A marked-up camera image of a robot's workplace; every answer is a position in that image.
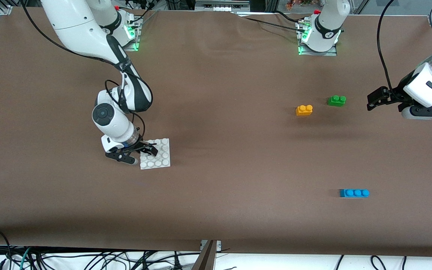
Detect black base power cable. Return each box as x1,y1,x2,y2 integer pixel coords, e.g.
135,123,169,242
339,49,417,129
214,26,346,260
133,10,159,24

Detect short black table cable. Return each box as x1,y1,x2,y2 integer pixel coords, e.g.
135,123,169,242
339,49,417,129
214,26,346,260
274,10,306,24

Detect teal floor cable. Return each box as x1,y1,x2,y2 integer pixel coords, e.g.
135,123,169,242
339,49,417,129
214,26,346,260
12,247,33,270

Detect blue three-stud block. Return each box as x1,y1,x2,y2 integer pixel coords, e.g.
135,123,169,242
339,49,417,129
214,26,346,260
339,189,370,198

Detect dark aluminium beam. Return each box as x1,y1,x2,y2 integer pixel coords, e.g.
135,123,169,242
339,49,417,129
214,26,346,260
191,240,218,270

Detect long black table cable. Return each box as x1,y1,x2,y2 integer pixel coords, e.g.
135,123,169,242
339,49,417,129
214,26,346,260
243,16,307,30

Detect tangled black floor cables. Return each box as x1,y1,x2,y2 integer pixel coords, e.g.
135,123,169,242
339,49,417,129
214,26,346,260
32,249,201,270

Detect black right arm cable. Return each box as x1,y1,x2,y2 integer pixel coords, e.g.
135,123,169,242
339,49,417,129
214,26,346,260
20,0,147,147

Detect small metal corner bracket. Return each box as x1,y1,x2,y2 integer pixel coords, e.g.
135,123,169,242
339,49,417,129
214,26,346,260
200,240,222,252

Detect white studded base plate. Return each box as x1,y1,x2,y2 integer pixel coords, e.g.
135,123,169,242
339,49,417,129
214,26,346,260
140,138,171,170

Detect orange background clutter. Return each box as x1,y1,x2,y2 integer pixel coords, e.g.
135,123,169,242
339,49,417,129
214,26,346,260
285,0,314,11

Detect white power strip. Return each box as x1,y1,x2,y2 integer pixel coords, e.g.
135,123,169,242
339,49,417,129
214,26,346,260
195,0,251,12

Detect brown table cover sheet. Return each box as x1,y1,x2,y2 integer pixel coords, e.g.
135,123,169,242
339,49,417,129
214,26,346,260
0,7,432,258

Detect green two-stud block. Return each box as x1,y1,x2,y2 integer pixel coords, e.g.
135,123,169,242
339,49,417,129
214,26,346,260
327,95,347,107

